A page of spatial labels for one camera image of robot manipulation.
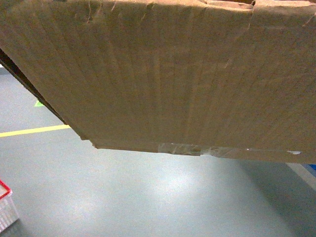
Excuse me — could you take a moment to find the red rimmed white basket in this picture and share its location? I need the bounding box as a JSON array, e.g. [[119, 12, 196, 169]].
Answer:
[[0, 180, 19, 233]]

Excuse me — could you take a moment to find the blue plastic crate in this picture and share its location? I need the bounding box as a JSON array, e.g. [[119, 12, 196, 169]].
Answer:
[[302, 164, 316, 177]]

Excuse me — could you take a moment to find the green floor safety sign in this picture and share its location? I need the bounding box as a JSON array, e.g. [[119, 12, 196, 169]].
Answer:
[[34, 100, 44, 107]]

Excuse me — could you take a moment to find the large cardboard box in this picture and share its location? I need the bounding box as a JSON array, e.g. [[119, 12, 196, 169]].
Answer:
[[0, 0, 316, 163]]

